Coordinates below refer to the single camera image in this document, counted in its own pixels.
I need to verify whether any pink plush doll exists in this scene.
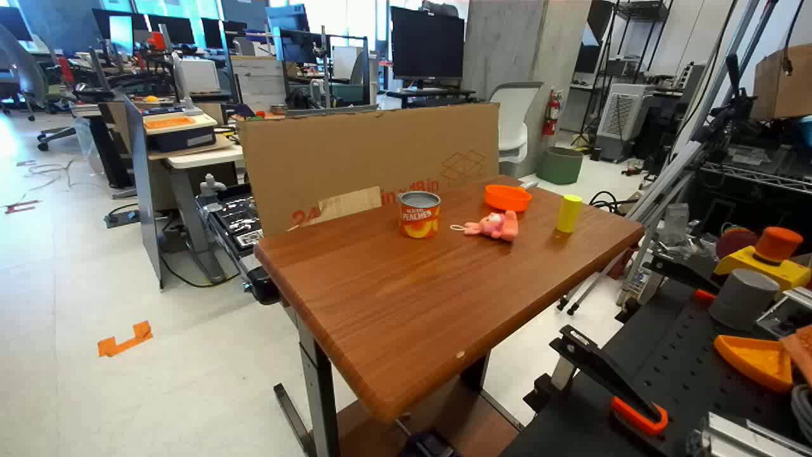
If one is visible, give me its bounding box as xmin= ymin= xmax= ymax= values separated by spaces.
xmin=449 ymin=208 xmax=521 ymax=244

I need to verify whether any orange labelled tin can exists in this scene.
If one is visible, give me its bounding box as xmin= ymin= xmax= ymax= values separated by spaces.
xmin=395 ymin=188 xmax=444 ymax=241

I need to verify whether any brown cardboard sheet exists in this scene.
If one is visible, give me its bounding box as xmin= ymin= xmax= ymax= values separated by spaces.
xmin=239 ymin=100 xmax=503 ymax=241

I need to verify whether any white chair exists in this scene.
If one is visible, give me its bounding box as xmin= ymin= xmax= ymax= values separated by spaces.
xmin=489 ymin=81 xmax=545 ymax=180

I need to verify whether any yellow plastic cylinder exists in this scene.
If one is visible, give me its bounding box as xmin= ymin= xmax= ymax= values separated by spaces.
xmin=554 ymin=193 xmax=586 ymax=236

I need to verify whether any green bin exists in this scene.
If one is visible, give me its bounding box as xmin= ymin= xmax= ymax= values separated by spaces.
xmin=536 ymin=144 xmax=586 ymax=188

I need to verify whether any black computer monitor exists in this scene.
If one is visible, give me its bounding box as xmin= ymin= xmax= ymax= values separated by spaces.
xmin=389 ymin=5 xmax=466 ymax=85

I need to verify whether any red fire extinguisher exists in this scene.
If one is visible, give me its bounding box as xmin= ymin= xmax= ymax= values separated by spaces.
xmin=540 ymin=85 xmax=563 ymax=140

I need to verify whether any white sign board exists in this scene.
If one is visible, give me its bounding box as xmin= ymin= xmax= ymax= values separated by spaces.
xmin=228 ymin=53 xmax=290 ymax=112

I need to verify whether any white desk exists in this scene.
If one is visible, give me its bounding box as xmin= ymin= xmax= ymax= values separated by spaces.
xmin=148 ymin=137 xmax=249 ymax=286

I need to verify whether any black box with orange top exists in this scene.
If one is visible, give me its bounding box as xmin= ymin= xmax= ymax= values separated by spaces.
xmin=142 ymin=112 xmax=220 ymax=155

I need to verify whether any grey divider panel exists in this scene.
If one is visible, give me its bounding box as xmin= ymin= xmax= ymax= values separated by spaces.
xmin=117 ymin=90 xmax=168 ymax=290

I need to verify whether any metal shelf rack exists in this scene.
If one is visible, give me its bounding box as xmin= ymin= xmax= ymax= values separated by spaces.
xmin=592 ymin=0 xmax=680 ymax=163

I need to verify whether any dark red round object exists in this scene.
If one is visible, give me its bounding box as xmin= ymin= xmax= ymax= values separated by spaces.
xmin=713 ymin=223 xmax=762 ymax=262

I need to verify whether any grey cylinder block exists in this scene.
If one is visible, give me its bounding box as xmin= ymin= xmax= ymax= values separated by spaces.
xmin=709 ymin=267 xmax=782 ymax=333

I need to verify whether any yellow emergency stop button box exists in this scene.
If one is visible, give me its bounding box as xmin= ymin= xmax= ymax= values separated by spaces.
xmin=713 ymin=223 xmax=812 ymax=291

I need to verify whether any orange wedge block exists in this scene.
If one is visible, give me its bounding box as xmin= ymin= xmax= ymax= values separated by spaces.
xmin=710 ymin=333 xmax=798 ymax=392

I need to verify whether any aluminium extrusion bar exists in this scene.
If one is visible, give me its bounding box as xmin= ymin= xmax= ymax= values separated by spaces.
xmin=688 ymin=411 xmax=812 ymax=457

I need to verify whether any small white framed tag card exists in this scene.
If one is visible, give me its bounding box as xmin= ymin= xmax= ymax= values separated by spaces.
xmin=756 ymin=286 xmax=812 ymax=340

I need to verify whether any brown cardboard box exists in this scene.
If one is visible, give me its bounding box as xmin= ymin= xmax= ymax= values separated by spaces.
xmin=749 ymin=43 xmax=812 ymax=124

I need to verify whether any orange strainer with white handle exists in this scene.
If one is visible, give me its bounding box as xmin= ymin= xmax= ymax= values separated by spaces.
xmin=482 ymin=180 xmax=536 ymax=215

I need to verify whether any black metal table frame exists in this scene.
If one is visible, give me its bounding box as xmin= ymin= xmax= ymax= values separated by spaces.
xmin=243 ymin=264 xmax=345 ymax=457

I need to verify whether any black clamp with orange handle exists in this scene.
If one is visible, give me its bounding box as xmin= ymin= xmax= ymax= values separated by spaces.
xmin=641 ymin=251 xmax=720 ymax=310
xmin=549 ymin=321 xmax=673 ymax=442

